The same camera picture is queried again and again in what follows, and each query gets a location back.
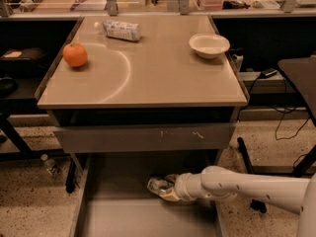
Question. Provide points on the small bottle on floor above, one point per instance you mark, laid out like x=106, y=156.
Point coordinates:
x=50, y=165

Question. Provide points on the clear plastic water bottle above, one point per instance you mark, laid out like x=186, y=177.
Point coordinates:
x=119, y=30

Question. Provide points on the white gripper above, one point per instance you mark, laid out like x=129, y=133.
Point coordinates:
x=182, y=186

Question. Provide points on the open grey middle drawer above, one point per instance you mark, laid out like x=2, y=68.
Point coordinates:
x=114, y=200

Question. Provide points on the crushed silver 7up can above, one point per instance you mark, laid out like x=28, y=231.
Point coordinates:
x=159, y=186

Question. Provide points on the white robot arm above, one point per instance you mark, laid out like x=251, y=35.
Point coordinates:
x=297, y=195

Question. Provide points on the white bowl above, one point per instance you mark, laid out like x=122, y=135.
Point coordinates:
x=209, y=46

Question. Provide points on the orange fruit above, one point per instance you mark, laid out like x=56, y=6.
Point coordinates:
x=75, y=54

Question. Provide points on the grey top drawer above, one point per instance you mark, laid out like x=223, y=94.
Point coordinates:
x=130, y=138

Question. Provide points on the beige cabinet with drawers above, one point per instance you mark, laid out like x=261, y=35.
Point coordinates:
x=158, y=80

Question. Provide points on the black floor bar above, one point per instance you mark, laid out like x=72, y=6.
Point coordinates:
x=255, y=204

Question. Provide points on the black power adapter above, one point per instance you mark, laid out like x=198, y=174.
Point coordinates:
x=268, y=73

